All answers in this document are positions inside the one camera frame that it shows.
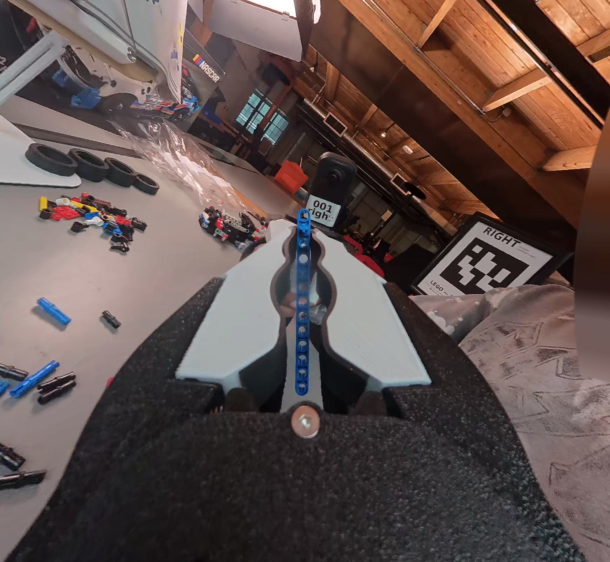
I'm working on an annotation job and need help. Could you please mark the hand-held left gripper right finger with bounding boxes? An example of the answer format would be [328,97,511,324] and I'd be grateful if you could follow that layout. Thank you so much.
[312,230,432,388]

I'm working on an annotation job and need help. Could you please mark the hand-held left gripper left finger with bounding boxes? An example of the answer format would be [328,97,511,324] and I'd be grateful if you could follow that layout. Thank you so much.
[175,230,294,388]

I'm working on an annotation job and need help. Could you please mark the blue long holed beam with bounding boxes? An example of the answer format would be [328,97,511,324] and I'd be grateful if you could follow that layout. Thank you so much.
[295,209,313,396]

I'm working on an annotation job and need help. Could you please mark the pile of small toy pins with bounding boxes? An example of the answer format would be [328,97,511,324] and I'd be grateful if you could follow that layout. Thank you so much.
[0,297,122,491]

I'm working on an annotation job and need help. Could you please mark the grey desk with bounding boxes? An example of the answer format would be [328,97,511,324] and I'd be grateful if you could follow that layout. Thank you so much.
[0,95,310,546]

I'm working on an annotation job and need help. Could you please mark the orange crate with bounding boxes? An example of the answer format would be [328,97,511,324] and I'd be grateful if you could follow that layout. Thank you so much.
[275,160,308,193]

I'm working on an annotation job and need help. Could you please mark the partly built toy car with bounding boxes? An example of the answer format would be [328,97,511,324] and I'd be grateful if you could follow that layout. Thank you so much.
[199,207,268,249]

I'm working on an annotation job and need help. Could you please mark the paned window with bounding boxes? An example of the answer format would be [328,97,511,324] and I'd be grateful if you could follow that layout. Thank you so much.
[235,89,290,143]

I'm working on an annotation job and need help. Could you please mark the crumpled clear plastic bags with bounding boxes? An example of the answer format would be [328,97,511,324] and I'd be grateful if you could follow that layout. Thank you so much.
[112,119,270,219]

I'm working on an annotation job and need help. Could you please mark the framed marker sign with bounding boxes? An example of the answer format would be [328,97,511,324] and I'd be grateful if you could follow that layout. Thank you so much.
[410,216,573,298]

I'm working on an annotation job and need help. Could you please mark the toy car set box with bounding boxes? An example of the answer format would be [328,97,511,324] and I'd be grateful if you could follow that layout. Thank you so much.
[0,0,227,124]

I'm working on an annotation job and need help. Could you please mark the pile of mixed coloured bricks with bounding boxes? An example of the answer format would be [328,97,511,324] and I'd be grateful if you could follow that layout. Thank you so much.
[38,192,148,254]

